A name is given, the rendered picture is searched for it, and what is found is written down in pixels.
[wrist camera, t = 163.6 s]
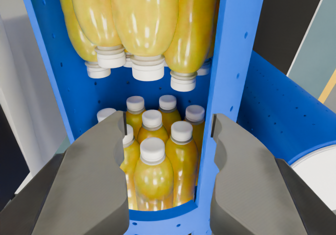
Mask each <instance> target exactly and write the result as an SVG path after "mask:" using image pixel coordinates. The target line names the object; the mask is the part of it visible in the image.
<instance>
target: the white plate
mask: <svg viewBox="0 0 336 235"><path fill-rule="evenodd" d="M290 166H291V167H292V169H293V170H294V171H295V172H296V173H297V174H298V175H299V176H300V177H301V178H302V179H303V180H304V181H305V183H306V184H307V185H308V186H309V187H310V188H311V189H312V190H313V191H314V192H315V193H316V194H317V195H318V196H319V198H320V199H321V200H322V201H323V202H324V203H325V204H326V205H327V206H328V207H329V208H330V209H331V210H336V144H333V145H329V146H326V147H323V148H320V149H317V150H315V151H312V152H310V153H308V154H306V155H304V156H303V157H301V158H299V159H298V160H297V161H295V162H294V163H293V164H291V165H290Z"/></svg>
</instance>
